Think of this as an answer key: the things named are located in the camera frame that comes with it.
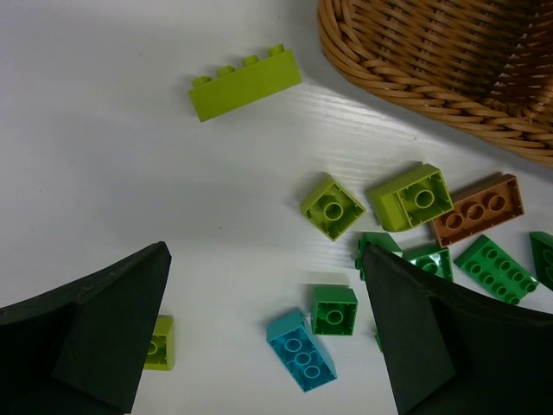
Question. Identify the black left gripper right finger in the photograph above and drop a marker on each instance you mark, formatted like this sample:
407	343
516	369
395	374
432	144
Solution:
450	350

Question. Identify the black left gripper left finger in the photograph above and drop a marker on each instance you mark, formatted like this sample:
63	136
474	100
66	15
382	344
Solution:
81	348

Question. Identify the green lego plate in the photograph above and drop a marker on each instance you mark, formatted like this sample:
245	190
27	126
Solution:
496	271

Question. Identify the dark green lego block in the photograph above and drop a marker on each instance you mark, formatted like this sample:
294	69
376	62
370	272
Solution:
542	255

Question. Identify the cyan long lego brick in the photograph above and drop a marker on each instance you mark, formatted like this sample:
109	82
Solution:
300	351

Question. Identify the green shiny lego brick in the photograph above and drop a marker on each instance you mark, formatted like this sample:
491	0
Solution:
378	341

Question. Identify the lime lego brick right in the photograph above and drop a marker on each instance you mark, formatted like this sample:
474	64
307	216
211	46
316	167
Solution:
161	352

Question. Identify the green long lego brick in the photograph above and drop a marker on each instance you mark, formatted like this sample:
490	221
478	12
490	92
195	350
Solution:
433	259

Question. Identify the green square lego brick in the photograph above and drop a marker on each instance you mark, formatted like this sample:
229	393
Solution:
334	310

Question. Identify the lime sloped lego brick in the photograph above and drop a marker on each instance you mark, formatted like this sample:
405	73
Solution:
411	199

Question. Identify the brown lego brick near basket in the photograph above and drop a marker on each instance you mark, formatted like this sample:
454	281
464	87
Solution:
479	207

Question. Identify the lime square lego brick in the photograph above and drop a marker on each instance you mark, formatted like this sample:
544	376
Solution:
331	208

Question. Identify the brown wicker divided basket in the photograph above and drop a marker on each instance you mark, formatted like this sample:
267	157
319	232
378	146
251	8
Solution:
483	67

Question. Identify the lime long lego brick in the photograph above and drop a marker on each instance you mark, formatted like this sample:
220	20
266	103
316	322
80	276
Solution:
234	87

